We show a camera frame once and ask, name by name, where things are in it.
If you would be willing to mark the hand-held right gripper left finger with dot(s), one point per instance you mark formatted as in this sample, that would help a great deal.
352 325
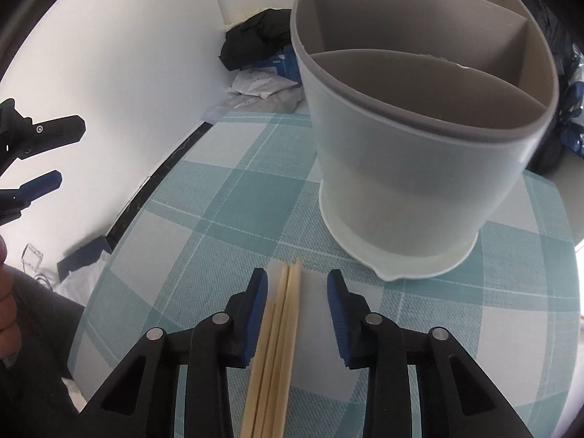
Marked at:
255 315

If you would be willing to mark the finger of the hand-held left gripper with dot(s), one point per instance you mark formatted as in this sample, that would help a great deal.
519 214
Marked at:
50 132
36 188

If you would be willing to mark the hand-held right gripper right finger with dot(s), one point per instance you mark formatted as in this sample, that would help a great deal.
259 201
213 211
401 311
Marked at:
337 319

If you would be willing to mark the pile of wooden chopsticks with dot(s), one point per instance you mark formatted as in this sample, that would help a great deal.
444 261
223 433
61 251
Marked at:
273 374

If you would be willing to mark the white grey utensil holder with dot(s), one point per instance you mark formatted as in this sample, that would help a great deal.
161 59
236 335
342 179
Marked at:
410 191

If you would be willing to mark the person's left hand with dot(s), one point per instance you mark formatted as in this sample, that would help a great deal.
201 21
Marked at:
8 319

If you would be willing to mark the clear plastic piece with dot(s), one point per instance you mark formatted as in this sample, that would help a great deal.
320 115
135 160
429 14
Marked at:
33 258

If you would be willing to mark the dark open box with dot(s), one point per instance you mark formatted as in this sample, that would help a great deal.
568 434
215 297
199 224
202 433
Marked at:
82 255

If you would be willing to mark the white plastic bag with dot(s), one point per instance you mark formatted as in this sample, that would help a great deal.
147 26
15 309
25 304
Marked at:
82 284

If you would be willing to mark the teal checked tablecloth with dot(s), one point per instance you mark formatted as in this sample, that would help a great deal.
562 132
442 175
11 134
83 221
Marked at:
182 237

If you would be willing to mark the person's dark trousers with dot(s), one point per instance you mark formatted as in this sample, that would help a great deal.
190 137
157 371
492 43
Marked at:
36 374

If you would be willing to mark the large grey parcel bag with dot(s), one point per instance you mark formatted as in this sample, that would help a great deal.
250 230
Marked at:
255 106

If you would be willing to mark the small white parcel bag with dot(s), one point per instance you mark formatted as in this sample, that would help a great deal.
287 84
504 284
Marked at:
260 83

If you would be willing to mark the black jacket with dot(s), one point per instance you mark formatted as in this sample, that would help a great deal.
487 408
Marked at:
255 36

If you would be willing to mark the blue cardboard box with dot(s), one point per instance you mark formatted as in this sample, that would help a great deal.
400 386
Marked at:
283 64

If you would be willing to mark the black backpack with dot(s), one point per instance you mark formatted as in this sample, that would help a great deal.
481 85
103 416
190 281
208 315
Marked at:
547 32

